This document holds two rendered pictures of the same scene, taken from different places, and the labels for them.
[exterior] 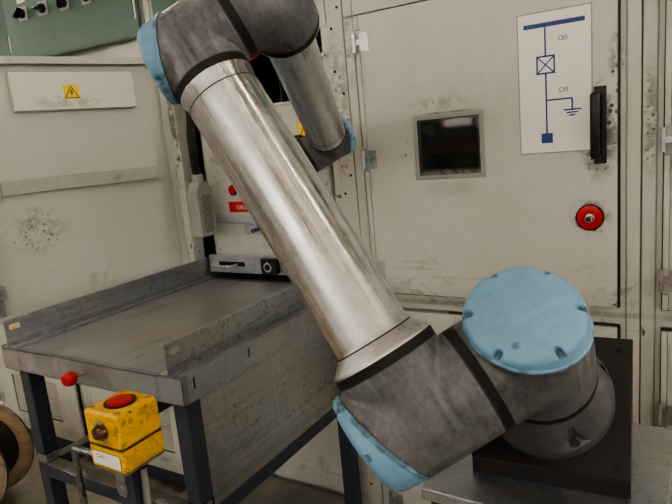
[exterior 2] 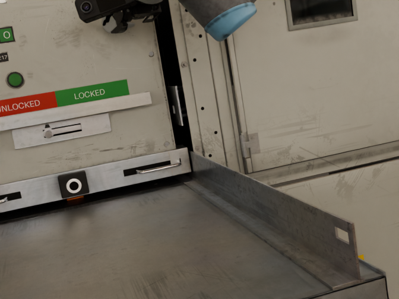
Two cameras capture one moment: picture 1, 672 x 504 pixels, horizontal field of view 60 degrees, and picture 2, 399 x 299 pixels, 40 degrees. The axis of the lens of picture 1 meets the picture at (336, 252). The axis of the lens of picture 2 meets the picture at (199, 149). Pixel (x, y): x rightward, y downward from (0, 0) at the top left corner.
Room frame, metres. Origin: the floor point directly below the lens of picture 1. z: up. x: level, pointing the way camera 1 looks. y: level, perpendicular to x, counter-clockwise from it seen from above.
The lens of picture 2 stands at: (0.79, 0.86, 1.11)
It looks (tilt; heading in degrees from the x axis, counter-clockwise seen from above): 9 degrees down; 314
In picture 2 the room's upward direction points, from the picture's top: 9 degrees counter-clockwise
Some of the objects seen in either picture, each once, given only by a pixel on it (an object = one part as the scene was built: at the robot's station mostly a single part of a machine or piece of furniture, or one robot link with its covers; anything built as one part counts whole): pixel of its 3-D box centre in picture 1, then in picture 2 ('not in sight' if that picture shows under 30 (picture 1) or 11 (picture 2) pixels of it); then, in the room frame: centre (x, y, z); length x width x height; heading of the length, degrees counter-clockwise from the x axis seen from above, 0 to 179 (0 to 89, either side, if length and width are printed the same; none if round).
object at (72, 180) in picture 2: (269, 266); (73, 184); (1.82, 0.21, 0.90); 0.06 x 0.03 x 0.05; 58
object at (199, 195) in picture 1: (202, 208); not in sight; (1.89, 0.42, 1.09); 0.08 x 0.05 x 0.17; 148
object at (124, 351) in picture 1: (191, 324); (91, 269); (1.51, 0.40, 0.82); 0.68 x 0.62 x 0.06; 148
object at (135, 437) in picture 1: (124, 430); not in sight; (0.87, 0.36, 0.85); 0.08 x 0.08 x 0.10; 58
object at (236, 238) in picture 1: (264, 186); (50, 70); (1.84, 0.20, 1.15); 0.48 x 0.01 x 0.48; 58
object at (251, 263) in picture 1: (276, 263); (72, 181); (1.85, 0.19, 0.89); 0.54 x 0.05 x 0.06; 58
